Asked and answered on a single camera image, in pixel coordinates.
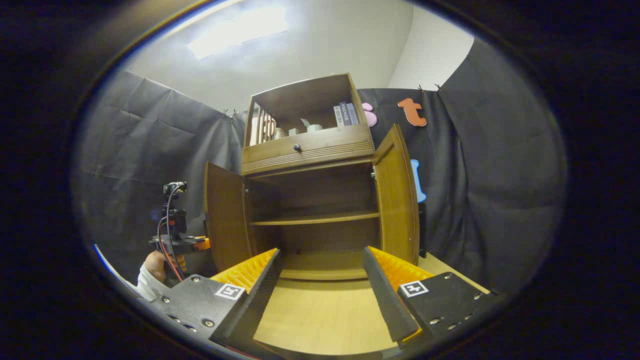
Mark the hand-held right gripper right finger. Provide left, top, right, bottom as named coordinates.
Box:
left=362, top=245, right=502, bottom=345

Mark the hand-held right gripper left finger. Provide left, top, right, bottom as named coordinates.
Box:
left=149, top=247, right=283, bottom=347

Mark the wooden cabinet door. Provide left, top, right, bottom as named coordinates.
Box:
left=372, top=124, right=421, bottom=266
left=204, top=161, right=254, bottom=273

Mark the wooden double-door shoe cabinet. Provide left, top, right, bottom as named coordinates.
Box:
left=241, top=73, right=382, bottom=281

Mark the wooden cabinet drawer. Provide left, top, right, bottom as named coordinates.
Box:
left=241, top=125, right=375, bottom=166

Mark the wooden inner shelf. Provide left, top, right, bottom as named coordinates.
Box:
left=248, top=210, right=381, bottom=227

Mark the black backdrop cloth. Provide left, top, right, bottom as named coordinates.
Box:
left=72, top=37, right=569, bottom=297

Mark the ceiling light panel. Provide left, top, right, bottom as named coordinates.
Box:
left=186, top=6, right=290, bottom=61

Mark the black cable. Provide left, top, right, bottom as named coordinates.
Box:
left=164, top=185, right=185, bottom=281

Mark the red cable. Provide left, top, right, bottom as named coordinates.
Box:
left=157, top=215, right=184, bottom=284

